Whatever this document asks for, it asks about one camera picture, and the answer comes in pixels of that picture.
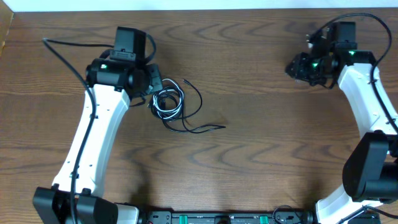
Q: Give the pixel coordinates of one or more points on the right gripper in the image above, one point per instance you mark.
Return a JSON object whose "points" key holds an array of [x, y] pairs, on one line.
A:
{"points": [[298, 72]]}

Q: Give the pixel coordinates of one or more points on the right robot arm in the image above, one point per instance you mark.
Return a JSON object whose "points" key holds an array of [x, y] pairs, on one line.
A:
{"points": [[368, 180]]}

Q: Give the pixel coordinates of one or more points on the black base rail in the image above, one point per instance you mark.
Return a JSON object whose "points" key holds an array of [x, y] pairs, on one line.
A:
{"points": [[224, 217]]}

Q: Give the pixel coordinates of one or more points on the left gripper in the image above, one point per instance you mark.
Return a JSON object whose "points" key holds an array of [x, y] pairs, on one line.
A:
{"points": [[155, 78]]}

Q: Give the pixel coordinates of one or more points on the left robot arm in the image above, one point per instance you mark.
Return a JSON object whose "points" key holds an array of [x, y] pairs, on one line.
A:
{"points": [[76, 194]]}

